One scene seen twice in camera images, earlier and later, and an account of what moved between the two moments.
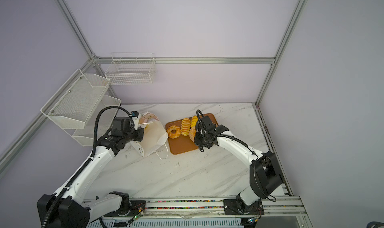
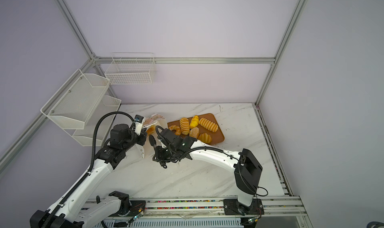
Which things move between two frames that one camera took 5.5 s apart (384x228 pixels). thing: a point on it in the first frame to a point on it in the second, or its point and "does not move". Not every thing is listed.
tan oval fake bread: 192,132 does not move
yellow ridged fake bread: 185,126 does not move
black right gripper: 197,141 to 158,157
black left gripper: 139,132 does not move
